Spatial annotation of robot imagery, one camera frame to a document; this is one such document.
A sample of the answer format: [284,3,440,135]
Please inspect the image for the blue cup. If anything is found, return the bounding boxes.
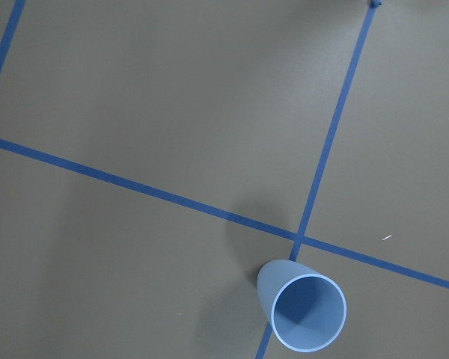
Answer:
[257,260,347,353]

